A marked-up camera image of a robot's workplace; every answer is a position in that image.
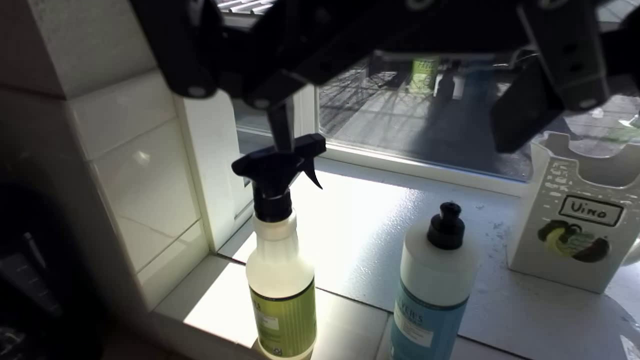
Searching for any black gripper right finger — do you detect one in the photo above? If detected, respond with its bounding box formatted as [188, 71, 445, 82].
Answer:
[489, 61, 560, 153]

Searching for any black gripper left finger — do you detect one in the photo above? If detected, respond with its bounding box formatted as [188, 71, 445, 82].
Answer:
[243, 72, 293, 153]

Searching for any yellow label spray bottle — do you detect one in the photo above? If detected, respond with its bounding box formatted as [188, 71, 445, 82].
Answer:
[232, 135, 325, 360]

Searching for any blue label soap bottle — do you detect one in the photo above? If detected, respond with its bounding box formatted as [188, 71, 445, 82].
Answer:
[389, 202, 477, 360]

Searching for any white carton box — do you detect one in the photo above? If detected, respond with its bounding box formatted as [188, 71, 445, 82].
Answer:
[507, 132, 640, 295]

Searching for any black coffee maker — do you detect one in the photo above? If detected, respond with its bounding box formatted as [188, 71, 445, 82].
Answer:
[0, 185, 103, 360]

